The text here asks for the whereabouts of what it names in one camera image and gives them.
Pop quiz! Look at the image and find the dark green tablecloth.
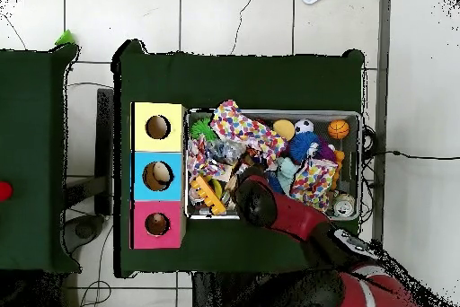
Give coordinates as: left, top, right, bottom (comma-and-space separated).
0, 43, 82, 274
112, 39, 366, 279

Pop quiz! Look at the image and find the shallow metal mesh bin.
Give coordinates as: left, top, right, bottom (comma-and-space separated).
183, 107, 362, 221

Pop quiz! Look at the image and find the small orange basketball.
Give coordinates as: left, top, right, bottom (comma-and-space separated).
327, 118, 350, 141

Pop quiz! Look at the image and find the small soccer ball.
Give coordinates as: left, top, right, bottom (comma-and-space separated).
294, 118, 314, 135

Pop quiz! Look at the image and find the purple spiky toy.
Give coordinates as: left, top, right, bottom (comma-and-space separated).
317, 139, 338, 162

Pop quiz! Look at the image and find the wooden box with three holes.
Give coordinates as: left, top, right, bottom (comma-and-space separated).
128, 101, 188, 250

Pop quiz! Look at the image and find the blue spiky ball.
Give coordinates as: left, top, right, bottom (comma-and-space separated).
287, 130, 321, 164

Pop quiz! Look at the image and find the red plastic object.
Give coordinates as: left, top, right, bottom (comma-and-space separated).
0, 180, 13, 203

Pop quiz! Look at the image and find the green spiky ball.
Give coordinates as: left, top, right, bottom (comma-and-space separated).
189, 117, 218, 143

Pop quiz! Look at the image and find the orange foam cylinder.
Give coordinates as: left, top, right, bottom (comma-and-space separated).
271, 118, 296, 142

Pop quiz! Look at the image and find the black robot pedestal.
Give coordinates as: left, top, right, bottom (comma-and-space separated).
191, 271, 274, 307

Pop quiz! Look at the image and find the mint green knitted cloth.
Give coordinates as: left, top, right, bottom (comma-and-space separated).
276, 156, 299, 195

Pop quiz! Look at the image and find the bright green object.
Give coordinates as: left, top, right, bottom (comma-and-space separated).
54, 29, 77, 47

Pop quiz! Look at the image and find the colourful dotted cloth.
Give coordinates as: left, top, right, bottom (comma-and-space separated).
186, 100, 288, 179
289, 157, 339, 213

